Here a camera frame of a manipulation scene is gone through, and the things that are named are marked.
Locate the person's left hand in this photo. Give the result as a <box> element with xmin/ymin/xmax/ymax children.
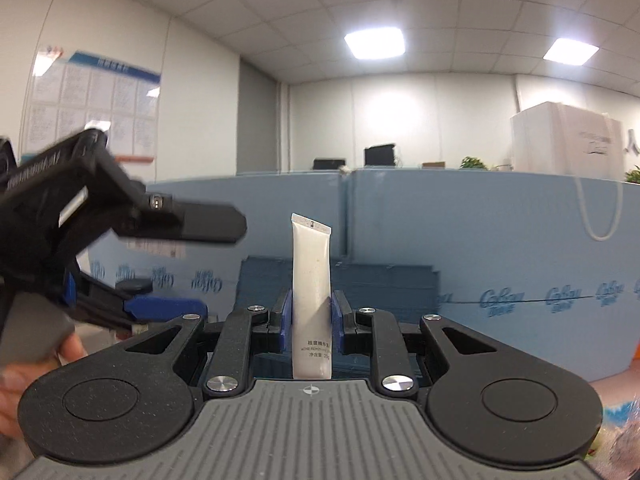
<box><xmin>0</xmin><ymin>332</ymin><xmax>87</xmax><ymax>441</ymax></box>

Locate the light blue partition board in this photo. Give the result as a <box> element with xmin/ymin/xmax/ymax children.
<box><xmin>80</xmin><ymin>166</ymin><xmax>640</xmax><ymax>385</ymax></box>

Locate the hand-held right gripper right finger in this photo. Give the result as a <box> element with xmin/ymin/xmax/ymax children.
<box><xmin>330</xmin><ymin>289</ymin><xmax>502</xmax><ymax>396</ymax></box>

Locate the dark blue striped box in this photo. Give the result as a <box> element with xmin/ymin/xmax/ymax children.
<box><xmin>239</xmin><ymin>256</ymin><xmax>442</xmax><ymax>356</ymax></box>

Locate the white paper bag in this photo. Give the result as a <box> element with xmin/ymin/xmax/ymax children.
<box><xmin>510</xmin><ymin>101</ymin><xmax>627</xmax><ymax>242</ymax></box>

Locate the grey door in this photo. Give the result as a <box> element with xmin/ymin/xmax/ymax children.
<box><xmin>237</xmin><ymin>57</ymin><xmax>279</xmax><ymax>177</ymax></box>

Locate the wall notice board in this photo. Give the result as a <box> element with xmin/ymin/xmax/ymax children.
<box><xmin>25</xmin><ymin>45</ymin><xmax>164</xmax><ymax>164</ymax></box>

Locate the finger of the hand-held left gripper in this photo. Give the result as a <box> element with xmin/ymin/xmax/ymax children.
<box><xmin>114</xmin><ymin>191</ymin><xmax>249</xmax><ymax>247</ymax></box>
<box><xmin>64</xmin><ymin>269</ymin><xmax>209</xmax><ymax>335</ymax></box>

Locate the white cosmetic tube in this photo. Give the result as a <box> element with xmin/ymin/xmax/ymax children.
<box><xmin>291</xmin><ymin>212</ymin><xmax>334</xmax><ymax>381</ymax></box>

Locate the square ceiling light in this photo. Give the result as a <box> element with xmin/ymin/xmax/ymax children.
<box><xmin>543</xmin><ymin>37</ymin><xmax>600</xmax><ymax>65</ymax></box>
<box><xmin>343</xmin><ymin>28</ymin><xmax>406</xmax><ymax>60</ymax></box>

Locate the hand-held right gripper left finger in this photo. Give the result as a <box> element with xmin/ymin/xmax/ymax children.
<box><xmin>122</xmin><ymin>288</ymin><xmax>294</xmax><ymax>395</ymax></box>

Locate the printed anime desk mat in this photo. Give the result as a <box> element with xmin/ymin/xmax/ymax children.
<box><xmin>594</xmin><ymin>395</ymin><xmax>640</xmax><ymax>467</ymax></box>

